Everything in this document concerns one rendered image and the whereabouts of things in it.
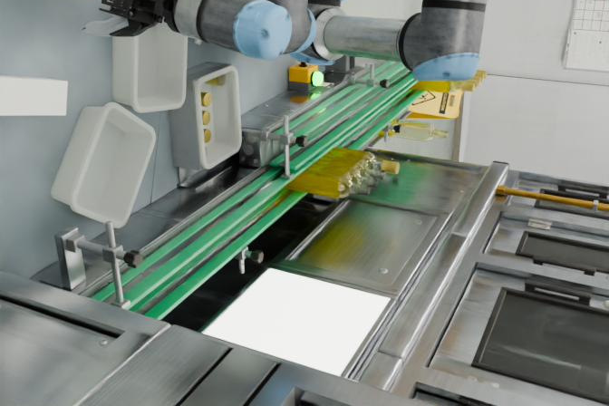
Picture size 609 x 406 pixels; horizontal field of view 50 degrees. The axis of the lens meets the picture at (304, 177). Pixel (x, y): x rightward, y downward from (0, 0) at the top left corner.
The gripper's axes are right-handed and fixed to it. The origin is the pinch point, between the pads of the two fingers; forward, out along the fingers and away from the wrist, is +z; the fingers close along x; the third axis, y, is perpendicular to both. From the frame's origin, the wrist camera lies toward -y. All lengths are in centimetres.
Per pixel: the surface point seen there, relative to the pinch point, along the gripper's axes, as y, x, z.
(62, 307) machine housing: 18, 41, -24
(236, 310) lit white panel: -41, 59, -19
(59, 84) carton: -5.3, 18.4, 8.7
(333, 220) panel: -88, 44, -17
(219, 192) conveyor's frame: -52, 39, 0
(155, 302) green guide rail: -24, 57, -9
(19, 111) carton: 2.8, 23.2, 7.9
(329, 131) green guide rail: -101, 23, -3
